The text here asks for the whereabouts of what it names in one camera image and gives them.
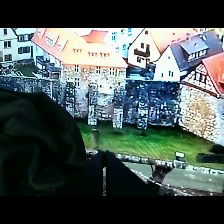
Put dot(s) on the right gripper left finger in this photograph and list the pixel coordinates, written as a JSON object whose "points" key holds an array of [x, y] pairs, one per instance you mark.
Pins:
{"points": [[96, 176]]}

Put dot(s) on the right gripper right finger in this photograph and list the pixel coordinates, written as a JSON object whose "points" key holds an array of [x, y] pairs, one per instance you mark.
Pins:
{"points": [[120, 180]]}

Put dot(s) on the brown garment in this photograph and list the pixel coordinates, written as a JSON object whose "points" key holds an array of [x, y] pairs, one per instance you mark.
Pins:
{"points": [[36, 140]]}

